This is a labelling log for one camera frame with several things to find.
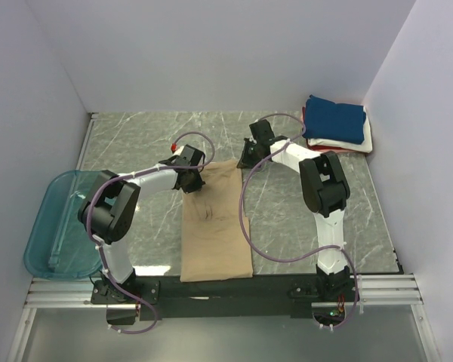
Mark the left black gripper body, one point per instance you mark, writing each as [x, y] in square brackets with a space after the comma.
[192, 181]

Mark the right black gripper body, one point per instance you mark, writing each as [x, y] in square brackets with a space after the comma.
[249, 155]

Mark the beige t-shirt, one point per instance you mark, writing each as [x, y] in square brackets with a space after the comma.
[213, 247]

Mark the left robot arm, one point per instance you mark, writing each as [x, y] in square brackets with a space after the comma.
[109, 208]

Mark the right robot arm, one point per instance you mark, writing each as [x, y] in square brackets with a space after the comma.
[325, 192]

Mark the folded pink t-shirt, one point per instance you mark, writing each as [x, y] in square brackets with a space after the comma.
[325, 149]

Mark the folded blue t-shirt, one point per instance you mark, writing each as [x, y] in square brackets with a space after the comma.
[334, 121]

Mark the folded white t-shirt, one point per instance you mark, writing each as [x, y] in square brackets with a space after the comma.
[365, 147]

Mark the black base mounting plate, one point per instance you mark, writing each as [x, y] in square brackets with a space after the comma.
[156, 298]

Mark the teal plastic bin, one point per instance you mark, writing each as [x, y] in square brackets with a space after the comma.
[58, 247]

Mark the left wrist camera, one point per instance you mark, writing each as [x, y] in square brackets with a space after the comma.
[176, 149]

